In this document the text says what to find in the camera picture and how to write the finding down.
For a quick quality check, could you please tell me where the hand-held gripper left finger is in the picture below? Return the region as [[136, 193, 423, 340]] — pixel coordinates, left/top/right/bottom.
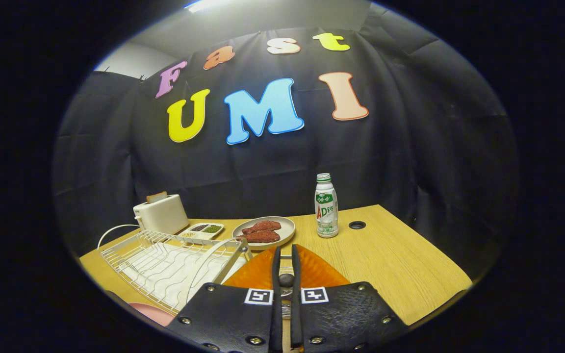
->
[[165, 244, 283, 353]]

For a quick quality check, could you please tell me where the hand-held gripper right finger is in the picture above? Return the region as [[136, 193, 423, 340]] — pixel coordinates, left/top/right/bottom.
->
[[290, 244, 411, 353]]

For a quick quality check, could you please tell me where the wooden handled spoon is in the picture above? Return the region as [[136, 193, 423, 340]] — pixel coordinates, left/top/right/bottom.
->
[[279, 273, 295, 298]]

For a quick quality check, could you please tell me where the pink plate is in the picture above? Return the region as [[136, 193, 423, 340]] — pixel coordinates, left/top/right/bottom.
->
[[128, 303, 175, 327]]

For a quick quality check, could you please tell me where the white wire dish rack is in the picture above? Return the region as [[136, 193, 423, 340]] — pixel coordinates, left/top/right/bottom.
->
[[97, 224, 253, 314]]

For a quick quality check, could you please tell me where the beige plate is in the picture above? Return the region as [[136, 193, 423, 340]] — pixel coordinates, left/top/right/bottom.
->
[[232, 216, 296, 251]]

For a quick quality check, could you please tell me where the white drip tray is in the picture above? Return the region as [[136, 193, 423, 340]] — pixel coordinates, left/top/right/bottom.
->
[[130, 243, 246, 307]]

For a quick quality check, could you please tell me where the red meat slice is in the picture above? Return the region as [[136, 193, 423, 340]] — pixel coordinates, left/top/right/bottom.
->
[[242, 220, 282, 234], [236, 229, 281, 243]]

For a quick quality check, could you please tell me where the divided tray of beans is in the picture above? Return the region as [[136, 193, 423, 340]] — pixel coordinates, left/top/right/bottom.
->
[[179, 223, 225, 241]]

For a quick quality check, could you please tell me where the white drink bottle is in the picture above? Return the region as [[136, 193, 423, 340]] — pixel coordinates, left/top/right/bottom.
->
[[315, 173, 339, 238]]

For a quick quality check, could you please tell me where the white toaster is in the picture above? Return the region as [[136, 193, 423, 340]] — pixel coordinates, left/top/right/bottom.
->
[[133, 194, 190, 235]]

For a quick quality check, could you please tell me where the black backdrop cloth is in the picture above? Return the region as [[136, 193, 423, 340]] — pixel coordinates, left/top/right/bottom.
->
[[52, 2, 519, 275]]

